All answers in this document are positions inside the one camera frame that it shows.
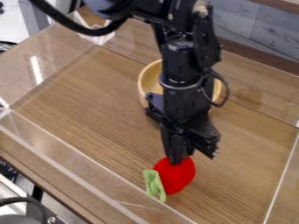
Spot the clear acrylic corner bracket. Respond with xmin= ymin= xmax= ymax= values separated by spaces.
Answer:
xmin=74 ymin=11 xmax=115 ymax=46

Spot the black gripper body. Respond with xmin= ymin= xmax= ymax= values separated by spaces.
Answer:
xmin=146 ymin=85 xmax=221 ymax=158

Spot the wooden bowl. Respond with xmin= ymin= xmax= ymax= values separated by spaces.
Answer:
xmin=138 ymin=60 xmax=223 ymax=109

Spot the red felt fruit green stem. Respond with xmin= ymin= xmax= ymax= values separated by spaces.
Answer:
xmin=143 ymin=157 xmax=197 ymax=202

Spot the black metal bracket with bolt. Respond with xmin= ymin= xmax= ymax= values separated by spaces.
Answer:
xmin=26 ymin=199 xmax=69 ymax=224

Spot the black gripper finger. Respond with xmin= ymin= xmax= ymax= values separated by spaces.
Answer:
xmin=161 ymin=126 xmax=194 ymax=165

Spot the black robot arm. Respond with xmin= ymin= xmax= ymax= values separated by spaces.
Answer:
xmin=86 ymin=0 xmax=223 ymax=165

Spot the black cable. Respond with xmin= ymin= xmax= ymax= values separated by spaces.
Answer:
xmin=29 ymin=0 xmax=133 ymax=37

